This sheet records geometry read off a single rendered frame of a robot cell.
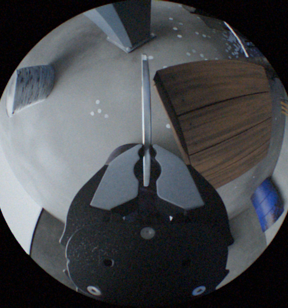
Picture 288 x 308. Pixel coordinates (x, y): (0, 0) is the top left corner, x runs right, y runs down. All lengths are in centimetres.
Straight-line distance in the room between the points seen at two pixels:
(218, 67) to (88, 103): 59
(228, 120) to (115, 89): 49
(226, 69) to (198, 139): 18
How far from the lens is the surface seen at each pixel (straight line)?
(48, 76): 79
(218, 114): 25
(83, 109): 65
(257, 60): 62
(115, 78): 57
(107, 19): 36
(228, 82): 27
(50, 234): 405
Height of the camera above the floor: 55
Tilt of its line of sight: 58 degrees down
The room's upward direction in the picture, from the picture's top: 177 degrees counter-clockwise
